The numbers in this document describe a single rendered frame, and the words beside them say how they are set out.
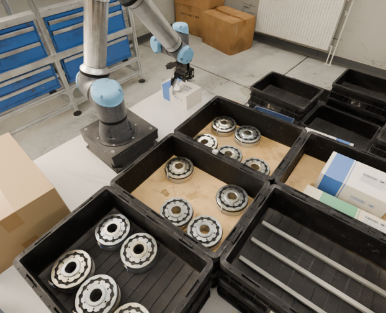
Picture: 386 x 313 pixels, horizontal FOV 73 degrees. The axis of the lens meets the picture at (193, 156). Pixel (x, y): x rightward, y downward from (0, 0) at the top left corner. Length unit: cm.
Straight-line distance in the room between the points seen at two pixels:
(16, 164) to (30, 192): 16
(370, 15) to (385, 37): 27
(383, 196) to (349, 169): 12
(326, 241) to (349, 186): 18
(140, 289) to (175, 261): 11
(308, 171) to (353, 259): 32
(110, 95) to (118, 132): 17
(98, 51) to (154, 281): 84
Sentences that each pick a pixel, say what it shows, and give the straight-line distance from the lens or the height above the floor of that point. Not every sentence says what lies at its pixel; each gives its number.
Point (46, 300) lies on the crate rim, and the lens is 73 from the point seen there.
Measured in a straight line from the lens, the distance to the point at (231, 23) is 359.
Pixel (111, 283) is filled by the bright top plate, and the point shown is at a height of 86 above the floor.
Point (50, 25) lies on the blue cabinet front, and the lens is 258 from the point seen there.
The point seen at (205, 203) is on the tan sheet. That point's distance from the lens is 87.
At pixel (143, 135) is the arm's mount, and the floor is 80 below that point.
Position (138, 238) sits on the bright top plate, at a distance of 80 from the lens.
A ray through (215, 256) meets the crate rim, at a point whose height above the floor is 93.
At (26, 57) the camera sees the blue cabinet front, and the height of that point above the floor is 65.
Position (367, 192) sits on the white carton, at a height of 92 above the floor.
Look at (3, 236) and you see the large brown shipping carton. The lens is 99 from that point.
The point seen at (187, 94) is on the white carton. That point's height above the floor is 79.
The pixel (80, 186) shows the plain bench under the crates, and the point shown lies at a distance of 119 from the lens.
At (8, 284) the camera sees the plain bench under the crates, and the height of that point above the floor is 70.
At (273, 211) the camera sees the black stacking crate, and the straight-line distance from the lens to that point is 89.
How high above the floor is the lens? 155
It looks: 46 degrees down
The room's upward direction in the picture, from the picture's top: 2 degrees counter-clockwise
